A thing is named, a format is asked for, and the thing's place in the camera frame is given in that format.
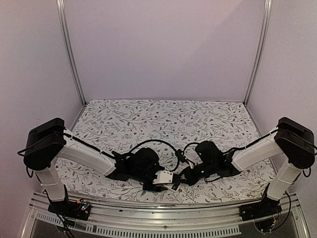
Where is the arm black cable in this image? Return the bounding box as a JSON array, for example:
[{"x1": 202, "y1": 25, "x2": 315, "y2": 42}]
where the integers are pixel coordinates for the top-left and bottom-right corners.
[
  {"x1": 182, "y1": 141, "x2": 199, "y2": 154},
  {"x1": 130, "y1": 139, "x2": 180, "y2": 172}
]

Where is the floral patterned table mat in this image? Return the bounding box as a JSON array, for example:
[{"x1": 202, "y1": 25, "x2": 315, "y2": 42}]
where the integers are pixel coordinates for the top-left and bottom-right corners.
[{"x1": 55, "y1": 100, "x2": 275, "y2": 204}]

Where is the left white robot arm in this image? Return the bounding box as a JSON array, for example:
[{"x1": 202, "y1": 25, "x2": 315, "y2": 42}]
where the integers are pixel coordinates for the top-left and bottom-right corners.
[{"x1": 17, "y1": 118, "x2": 165, "y2": 215}]

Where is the front aluminium rail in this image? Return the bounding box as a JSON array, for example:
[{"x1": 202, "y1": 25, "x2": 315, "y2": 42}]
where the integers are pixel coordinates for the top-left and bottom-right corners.
[{"x1": 22, "y1": 193, "x2": 310, "y2": 238}]

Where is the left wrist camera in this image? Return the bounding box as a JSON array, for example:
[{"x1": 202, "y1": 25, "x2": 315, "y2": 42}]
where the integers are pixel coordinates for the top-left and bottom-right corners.
[{"x1": 153, "y1": 170, "x2": 181, "y2": 184}]

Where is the left aluminium frame post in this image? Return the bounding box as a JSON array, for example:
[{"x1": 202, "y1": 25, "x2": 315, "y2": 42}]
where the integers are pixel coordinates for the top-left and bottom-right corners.
[{"x1": 56, "y1": 0, "x2": 87, "y2": 106}]

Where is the right aluminium frame post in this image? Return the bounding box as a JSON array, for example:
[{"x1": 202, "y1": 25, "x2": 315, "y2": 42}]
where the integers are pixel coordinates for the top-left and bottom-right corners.
[{"x1": 243, "y1": 0, "x2": 272, "y2": 108}]

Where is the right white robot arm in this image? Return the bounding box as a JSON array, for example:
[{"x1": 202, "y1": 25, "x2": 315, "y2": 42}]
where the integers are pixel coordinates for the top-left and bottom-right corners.
[{"x1": 181, "y1": 117, "x2": 316, "y2": 216}]

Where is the aluminium frame post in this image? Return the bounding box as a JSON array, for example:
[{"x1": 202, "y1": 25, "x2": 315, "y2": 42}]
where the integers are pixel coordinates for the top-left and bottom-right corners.
[
  {"x1": 56, "y1": 0, "x2": 87, "y2": 106},
  {"x1": 243, "y1": 0, "x2": 272, "y2": 108}
]

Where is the purple battery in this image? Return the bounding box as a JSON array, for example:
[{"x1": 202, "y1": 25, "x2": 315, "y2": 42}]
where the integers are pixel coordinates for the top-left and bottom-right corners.
[{"x1": 171, "y1": 184, "x2": 180, "y2": 191}]

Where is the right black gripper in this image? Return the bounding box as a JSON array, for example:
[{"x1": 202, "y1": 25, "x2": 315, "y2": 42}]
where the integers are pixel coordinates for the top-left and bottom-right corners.
[{"x1": 175, "y1": 162, "x2": 216, "y2": 188}]

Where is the white remote control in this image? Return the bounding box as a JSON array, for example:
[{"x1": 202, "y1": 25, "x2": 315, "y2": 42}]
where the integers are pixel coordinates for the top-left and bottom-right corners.
[{"x1": 160, "y1": 183, "x2": 180, "y2": 192}]

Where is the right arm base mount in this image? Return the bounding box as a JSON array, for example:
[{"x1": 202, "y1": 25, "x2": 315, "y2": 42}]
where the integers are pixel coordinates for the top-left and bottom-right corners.
[{"x1": 239, "y1": 197, "x2": 282, "y2": 233}]

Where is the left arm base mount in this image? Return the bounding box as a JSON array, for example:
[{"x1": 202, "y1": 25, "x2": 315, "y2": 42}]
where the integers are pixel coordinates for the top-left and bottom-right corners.
[{"x1": 48, "y1": 197, "x2": 91, "y2": 221}]

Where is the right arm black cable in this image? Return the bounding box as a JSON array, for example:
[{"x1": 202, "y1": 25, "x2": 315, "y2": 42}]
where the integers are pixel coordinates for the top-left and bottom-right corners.
[{"x1": 182, "y1": 141, "x2": 199, "y2": 154}]

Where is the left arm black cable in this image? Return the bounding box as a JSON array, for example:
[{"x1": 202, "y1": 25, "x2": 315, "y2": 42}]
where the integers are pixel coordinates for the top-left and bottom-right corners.
[{"x1": 130, "y1": 139, "x2": 180, "y2": 172}]

